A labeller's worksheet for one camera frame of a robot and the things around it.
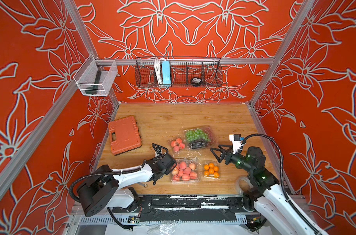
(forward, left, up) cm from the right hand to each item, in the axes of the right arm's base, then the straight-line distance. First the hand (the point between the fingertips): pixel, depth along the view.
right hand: (214, 147), depth 72 cm
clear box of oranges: (-5, -1, -18) cm, 19 cm away
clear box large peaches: (-6, +13, -17) cm, 23 cm away
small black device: (+45, +7, +8) cm, 47 cm away
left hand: (-2, +27, -21) cm, 34 cm away
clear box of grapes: (+14, +5, -14) cm, 21 cm away
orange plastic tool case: (+16, +55, -14) cm, 59 cm away
